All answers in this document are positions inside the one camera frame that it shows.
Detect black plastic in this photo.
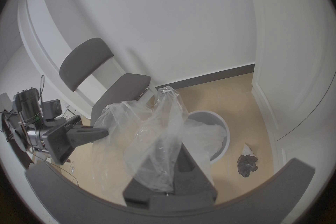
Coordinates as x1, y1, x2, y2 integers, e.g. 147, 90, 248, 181
237, 154, 259, 178

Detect grey and white chair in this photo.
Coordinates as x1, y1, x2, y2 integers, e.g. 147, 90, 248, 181
59, 37, 158, 129

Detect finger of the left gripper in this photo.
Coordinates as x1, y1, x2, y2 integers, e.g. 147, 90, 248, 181
66, 124, 110, 147

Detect white door frame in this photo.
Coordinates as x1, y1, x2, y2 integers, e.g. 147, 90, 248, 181
17, 0, 105, 124

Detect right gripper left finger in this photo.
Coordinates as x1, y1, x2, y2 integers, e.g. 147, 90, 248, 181
123, 143, 182, 207

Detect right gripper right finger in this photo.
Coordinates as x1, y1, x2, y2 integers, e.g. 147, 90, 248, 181
174, 143, 218, 202

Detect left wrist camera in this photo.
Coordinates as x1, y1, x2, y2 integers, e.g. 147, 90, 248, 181
41, 99, 67, 127

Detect clear plastic bag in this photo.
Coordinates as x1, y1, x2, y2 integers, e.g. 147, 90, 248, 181
91, 85, 228, 192

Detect crumpled white paper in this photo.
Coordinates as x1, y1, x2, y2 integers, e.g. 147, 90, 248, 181
243, 143, 257, 157

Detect white trash bin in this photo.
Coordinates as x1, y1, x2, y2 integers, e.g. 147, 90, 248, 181
184, 110, 231, 165

